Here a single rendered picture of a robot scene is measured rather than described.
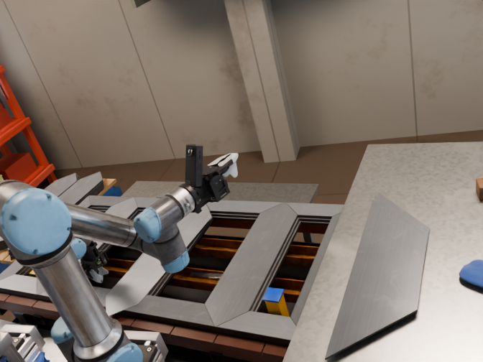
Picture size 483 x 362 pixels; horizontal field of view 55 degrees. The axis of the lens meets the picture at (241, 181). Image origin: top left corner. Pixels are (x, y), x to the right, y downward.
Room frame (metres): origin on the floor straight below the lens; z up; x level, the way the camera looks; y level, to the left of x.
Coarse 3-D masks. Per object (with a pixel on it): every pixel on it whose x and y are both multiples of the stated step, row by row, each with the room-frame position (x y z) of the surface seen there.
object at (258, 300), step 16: (96, 208) 2.30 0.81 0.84; (144, 208) 2.13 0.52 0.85; (208, 208) 1.94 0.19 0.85; (208, 224) 1.85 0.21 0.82; (320, 224) 1.62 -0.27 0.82; (288, 240) 1.55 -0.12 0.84; (272, 272) 1.38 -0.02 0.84; (0, 288) 1.77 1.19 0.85; (160, 288) 1.49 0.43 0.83; (256, 304) 1.24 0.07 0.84; (160, 320) 1.30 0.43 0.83; (176, 320) 1.26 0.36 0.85; (240, 336) 1.13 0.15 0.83; (256, 336) 1.10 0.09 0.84
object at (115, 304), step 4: (108, 296) 1.49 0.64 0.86; (108, 300) 1.47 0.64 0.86; (112, 300) 1.46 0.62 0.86; (116, 300) 1.45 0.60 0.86; (120, 300) 1.45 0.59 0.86; (124, 300) 1.44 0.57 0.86; (108, 304) 1.45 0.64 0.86; (112, 304) 1.44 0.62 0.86; (116, 304) 1.43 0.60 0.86; (120, 304) 1.43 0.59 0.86; (124, 304) 1.42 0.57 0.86; (128, 304) 1.41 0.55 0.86; (132, 304) 1.41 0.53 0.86; (136, 304) 1.40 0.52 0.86; (108, 308) 1.42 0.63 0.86; (112, 308) 1.41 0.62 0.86; (116, 308) 1.41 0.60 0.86; (120, 308) 1.40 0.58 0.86; (124, 308) 1.39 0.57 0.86
